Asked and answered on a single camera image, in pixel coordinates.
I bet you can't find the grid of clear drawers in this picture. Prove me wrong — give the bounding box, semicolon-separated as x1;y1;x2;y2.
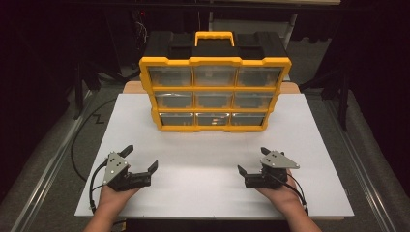
147;66;284;127

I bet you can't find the black tripod stand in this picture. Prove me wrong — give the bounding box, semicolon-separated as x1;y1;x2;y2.
299;69;352;132
72;59;101;121

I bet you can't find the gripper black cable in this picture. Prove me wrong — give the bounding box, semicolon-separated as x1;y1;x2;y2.
89;159;109;215
270;172;310;216

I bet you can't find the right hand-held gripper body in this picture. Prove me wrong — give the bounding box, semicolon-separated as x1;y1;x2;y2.
244;149;301;190

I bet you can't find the yellow and black organizer cabinet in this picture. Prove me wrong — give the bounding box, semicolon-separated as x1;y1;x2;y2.
138;31;293;133

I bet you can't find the person's left hand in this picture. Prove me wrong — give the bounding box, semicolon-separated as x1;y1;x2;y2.
97;185;143;211

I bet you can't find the bundle of wires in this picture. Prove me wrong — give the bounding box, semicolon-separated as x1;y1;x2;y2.
133;9;150;49

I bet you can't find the aluminium frame rail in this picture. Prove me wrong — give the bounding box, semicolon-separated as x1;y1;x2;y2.
0;90;98;232
323;96;410;232

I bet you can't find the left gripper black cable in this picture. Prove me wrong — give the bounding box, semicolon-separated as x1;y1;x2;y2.
89;159;109;215

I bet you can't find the black floor cable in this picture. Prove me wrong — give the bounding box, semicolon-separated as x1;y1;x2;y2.
70;98;119;182

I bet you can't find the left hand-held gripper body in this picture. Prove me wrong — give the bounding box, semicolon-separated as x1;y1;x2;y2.
102;151;153;192

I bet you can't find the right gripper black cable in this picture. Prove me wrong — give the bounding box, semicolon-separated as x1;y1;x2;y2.
270;172;310;216

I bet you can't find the person's right hand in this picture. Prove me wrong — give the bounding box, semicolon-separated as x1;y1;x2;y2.
254;178;305;216

